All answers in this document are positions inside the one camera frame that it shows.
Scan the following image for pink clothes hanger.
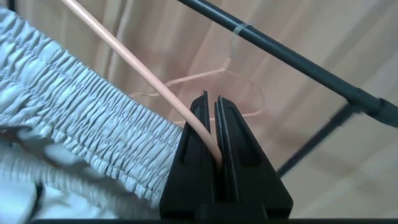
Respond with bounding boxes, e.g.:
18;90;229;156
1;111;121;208
129;22;266;127
60;0;223;169

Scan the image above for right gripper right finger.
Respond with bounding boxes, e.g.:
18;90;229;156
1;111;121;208
214;95;294;219

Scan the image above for pale grey shorts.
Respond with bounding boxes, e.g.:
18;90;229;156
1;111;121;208
0;7;185;220

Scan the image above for black clothes rack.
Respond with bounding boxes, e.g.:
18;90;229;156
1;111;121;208
177;0;398;179

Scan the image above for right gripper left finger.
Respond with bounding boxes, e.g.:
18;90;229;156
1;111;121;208
159;90;220;219

